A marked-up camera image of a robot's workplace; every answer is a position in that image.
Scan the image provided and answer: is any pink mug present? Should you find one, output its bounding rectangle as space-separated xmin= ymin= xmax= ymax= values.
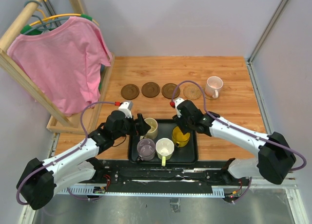
xmin=205 ymin=76 xmax=223 ymax=98

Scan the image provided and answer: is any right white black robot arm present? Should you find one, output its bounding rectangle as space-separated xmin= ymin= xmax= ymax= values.
xmin=170 ymin=98 xmax=296 ymax=185

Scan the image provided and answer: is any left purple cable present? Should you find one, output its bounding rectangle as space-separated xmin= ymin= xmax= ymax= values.
xmin=16 ymin=101 xmax=117 ymax=206

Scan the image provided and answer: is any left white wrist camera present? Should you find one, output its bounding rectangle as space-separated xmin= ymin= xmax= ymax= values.
xmin=115 ymin=101 xmax=133 ymax=118

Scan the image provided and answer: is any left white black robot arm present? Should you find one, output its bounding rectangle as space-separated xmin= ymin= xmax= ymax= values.
xmin=16 ymin=111 xmax=151 ymax=210

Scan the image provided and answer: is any aluminium frame post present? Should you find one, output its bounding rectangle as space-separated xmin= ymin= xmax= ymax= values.
xmin=247 ymin=0 xmax=297 ymax=64

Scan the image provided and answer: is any cream yellow mug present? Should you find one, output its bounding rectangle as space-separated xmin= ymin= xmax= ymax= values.
xmin=140 ymin=118 xmax=158 ymax=140

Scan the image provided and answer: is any brown wooden coaster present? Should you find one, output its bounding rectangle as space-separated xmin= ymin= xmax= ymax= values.
xmin=121 ymin=84 xmax=139 ymax=100
xmin=141 ymin=82 xmax=160 ymax=98
xmin=161 ymin=83 xmax=180 ymax=99

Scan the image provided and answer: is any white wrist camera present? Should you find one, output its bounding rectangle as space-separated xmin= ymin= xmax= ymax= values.
xmin=115 ymin=101 xmax=133 ymax=118
xmin=170 ymin=97 xmax=185 ymax=117

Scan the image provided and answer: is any purple cable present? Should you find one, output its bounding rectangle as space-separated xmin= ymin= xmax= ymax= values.
xmin=171 ymin=80 xmax=307 ymax=172
xmin=16 ymin=101 xmax=117 ymax=206

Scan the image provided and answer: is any woven rattan coaster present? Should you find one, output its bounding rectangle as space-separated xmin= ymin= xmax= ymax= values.
xmin=183 ymin=84 xmax=202 ymax=100
xmin=205 ymin=94 xmax=217 ymax=100

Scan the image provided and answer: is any lilac mug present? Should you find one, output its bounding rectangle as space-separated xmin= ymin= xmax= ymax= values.
xmin=136 ymin=138 xmax=156 ymax=163

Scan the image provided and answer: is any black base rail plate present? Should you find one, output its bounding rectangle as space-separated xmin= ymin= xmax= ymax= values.
xmin=54 ymin=158 xmax=250 ymax=197

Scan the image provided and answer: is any yellow green hanger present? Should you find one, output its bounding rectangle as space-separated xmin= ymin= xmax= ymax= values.
xmin=20 ymin=0 xmax=99 ymax=35

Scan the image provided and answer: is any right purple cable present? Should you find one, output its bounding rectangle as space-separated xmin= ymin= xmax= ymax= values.
xmin=171 ymin=80 xmax=307 ymax=172

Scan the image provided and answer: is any white mug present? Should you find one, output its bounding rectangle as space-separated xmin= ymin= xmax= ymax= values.
xmin=156 ymin=138 xmax=175 ymax=167

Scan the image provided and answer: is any wooden clothes rack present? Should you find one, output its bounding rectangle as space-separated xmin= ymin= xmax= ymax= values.
xmin=0 ymin=0 xmax=116 ymax=134

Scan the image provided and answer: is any pink t-shirt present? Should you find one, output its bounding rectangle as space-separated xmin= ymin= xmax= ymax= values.
xmin=7 ymin=17 xmax=112 ymax=116

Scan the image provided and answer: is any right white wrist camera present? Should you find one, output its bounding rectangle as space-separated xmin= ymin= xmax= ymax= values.
xmin=170 ymin=97 xmax=185 ymax=117

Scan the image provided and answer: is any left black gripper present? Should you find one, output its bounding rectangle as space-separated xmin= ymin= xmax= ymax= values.
xmin=114 ymin=113 xmax=151 ymax=140

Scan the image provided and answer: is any grey hanger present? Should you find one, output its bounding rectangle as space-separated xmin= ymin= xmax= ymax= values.
xmin=23 ymin=0 xmax=69 ymax=35

